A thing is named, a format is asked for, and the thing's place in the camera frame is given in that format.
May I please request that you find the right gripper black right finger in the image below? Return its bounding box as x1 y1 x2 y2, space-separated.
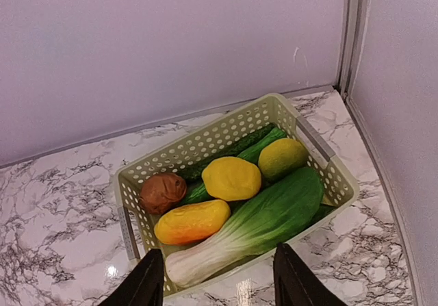
273 243 346 306

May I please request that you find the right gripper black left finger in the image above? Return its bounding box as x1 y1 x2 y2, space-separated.
116 248 164 305

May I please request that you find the green white bok choy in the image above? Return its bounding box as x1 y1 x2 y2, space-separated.
165 167 324 288

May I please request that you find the yellow orange mango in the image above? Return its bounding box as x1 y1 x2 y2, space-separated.
154 199 231 245

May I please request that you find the yellow lemon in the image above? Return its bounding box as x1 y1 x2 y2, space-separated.
201 157 262 202

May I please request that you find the yellow green lime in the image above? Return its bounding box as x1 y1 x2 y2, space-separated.
257 138 309 182

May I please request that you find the brown potato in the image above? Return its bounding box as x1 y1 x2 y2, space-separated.
139 173 188 215

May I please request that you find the light green leafy vegetable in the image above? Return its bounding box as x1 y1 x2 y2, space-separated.
178 125 286 206

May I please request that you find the pale green perforated basket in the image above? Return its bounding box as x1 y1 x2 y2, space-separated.
114 94 359 298

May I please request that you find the dark green cucumber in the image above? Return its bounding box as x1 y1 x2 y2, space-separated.
177 123 274 183

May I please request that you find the right aluminium corner post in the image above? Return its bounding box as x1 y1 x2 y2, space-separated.
335 0 372 100

